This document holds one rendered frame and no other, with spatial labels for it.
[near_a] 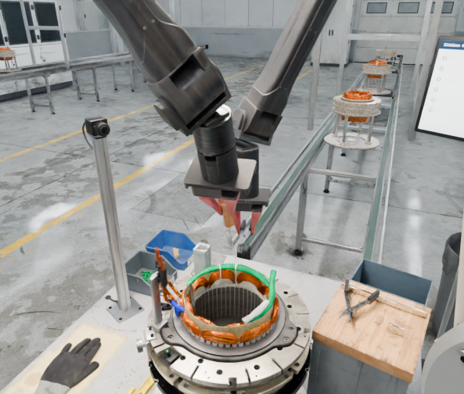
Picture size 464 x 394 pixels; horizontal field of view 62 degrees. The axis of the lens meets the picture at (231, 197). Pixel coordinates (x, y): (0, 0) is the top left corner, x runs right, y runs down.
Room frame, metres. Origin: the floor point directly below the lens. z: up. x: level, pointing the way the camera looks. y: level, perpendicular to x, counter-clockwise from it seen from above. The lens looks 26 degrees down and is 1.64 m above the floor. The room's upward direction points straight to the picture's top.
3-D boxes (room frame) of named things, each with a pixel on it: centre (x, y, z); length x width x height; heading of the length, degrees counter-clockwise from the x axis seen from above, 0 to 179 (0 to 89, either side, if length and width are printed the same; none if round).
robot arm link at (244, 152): (0.75, -0.02, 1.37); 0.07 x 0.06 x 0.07; 31
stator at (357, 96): (2.71, -0.87, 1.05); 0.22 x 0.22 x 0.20
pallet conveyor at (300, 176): (5.29, -1.93, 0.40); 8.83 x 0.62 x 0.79; 158
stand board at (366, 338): (0.61, -0.29, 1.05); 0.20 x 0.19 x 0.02; 147
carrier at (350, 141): (2.71, -0.87, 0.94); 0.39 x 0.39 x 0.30
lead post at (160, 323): (0.55, 0.14, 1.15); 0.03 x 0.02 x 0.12; 144
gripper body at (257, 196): (0.74, -0.03, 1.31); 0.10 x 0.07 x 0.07; 80
